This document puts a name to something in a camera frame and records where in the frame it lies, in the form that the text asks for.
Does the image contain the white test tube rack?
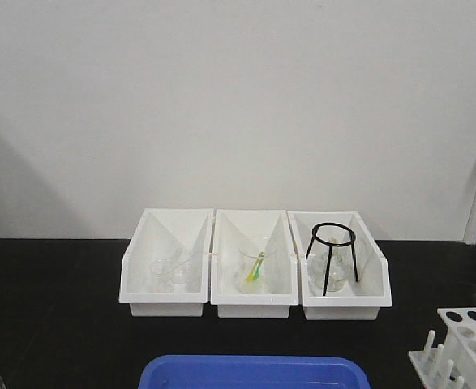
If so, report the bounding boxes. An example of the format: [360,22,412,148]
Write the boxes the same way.
[408,307,476,388]

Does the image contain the glass beaker with droppers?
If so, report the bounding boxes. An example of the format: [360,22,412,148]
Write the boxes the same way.
[234,236,277,295]

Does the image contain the middle white storage bin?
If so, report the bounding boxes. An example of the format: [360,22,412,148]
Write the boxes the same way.
[210,209,299,319]

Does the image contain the white storage bin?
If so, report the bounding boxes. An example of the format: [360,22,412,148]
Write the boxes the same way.
[287,211,392,321]
[210,209,299,319]
[118,208,214,317]

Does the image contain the small glass beakers in bin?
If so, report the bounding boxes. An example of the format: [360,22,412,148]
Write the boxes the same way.
[148,250,201,293]

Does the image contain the left white storage bin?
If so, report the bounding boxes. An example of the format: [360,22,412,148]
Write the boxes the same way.
[118,208,214,317]

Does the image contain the glass flask under tripod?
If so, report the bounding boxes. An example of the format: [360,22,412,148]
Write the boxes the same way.
[307,240,353,297]

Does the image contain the right white storage bin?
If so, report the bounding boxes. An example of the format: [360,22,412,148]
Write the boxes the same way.
[287,211,392,321]

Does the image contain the blue plastic tray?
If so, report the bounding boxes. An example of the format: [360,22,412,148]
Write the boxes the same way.
[138,355,371,388]

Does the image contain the black wire tripod stand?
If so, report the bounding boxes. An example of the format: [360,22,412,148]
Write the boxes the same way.
[305,222,360,297]

